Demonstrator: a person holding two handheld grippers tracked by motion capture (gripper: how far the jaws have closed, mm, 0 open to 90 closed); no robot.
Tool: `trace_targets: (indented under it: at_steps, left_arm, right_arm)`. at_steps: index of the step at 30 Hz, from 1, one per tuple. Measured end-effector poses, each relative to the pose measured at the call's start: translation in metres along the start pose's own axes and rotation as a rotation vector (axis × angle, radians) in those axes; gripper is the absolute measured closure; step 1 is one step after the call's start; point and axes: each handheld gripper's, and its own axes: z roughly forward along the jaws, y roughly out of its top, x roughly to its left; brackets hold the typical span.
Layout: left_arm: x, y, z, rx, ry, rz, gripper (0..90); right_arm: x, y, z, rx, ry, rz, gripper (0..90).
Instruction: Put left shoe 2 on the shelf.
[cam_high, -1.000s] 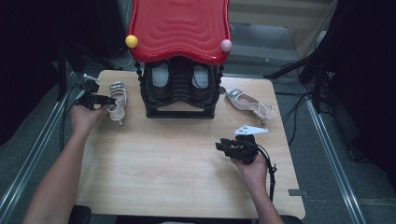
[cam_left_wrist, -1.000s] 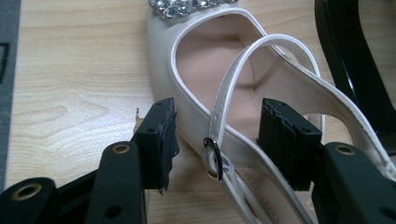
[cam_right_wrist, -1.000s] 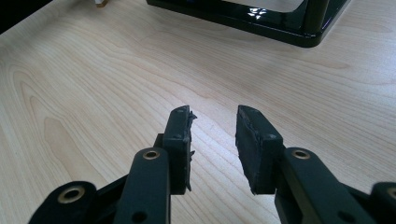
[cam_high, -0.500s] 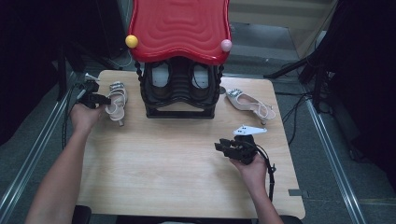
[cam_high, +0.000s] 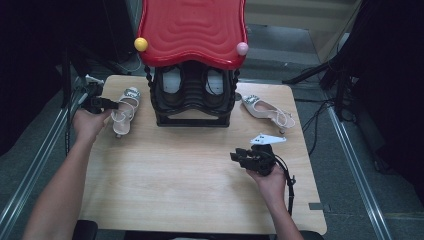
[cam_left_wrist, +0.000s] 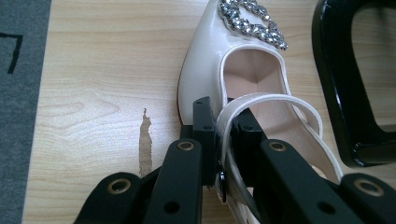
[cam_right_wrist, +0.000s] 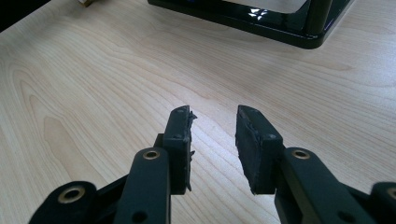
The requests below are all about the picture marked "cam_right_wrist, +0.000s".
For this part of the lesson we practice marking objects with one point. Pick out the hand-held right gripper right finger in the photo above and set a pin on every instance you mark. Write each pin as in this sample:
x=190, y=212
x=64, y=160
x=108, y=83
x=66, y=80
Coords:
x=258, y=149

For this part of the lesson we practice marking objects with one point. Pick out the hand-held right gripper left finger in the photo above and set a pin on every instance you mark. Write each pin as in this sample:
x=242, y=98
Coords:
x=177, y=155

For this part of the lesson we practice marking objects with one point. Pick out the red and black shoe rack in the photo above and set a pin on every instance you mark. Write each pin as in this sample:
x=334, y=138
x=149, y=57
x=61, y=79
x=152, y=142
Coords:
x=280, y=28

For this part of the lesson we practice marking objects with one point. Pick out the beige slingback heeled shoe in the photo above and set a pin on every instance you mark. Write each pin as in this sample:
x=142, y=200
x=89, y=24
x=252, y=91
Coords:
x=85, y=2

